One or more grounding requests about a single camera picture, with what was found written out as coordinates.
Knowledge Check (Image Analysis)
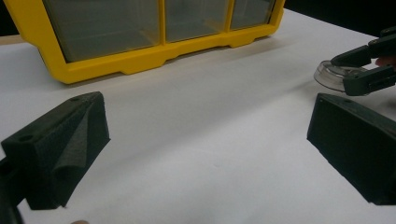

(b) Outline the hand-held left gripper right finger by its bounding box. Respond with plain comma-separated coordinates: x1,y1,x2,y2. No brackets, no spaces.
306,92,396,206

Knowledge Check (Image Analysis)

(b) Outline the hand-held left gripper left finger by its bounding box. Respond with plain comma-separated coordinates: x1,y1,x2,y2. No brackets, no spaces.
0,91,112,211

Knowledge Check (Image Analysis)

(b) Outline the small clear plastic container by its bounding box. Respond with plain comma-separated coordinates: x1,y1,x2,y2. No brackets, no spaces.
313,60,369,93

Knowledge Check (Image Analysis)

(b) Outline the yellow organizer case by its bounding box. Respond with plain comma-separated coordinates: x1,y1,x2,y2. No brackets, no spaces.
3,0,286,85

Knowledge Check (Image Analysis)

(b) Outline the wooden table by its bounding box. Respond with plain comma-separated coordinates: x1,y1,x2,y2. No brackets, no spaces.
0,34,26,47

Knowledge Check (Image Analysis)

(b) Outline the white board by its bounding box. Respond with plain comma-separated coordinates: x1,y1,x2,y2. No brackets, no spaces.
0,8,396,224

